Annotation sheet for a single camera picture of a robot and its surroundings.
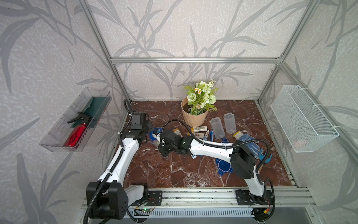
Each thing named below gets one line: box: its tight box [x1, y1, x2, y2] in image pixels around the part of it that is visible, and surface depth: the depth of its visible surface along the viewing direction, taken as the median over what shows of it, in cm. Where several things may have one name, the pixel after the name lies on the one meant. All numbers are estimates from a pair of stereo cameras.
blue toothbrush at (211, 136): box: [209, 130, 214, 142], surface depth 99 cm
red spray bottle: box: [67, 116, 90, 147], surface depth 61 cm
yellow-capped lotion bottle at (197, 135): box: [186, 131, 205, 139], surface depth 98 cm
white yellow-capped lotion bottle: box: [190, 126, 208, 133], surface depth 101 cm
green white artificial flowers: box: [183, 78, 219, 116], surface depth 87 cm
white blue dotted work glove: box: [233, 130, 263, 160], surface depth 96 cm
